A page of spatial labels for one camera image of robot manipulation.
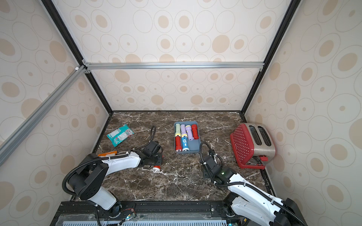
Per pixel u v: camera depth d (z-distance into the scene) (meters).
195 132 1.03
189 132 1.03
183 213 0.73
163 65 0.90
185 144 0.97
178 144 0.97
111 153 0.94
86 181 0.44
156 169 0.85
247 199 0.50
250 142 0.80
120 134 1.03
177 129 1.05
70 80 0.79
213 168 0.61
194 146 0.99
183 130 1.03
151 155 0.71
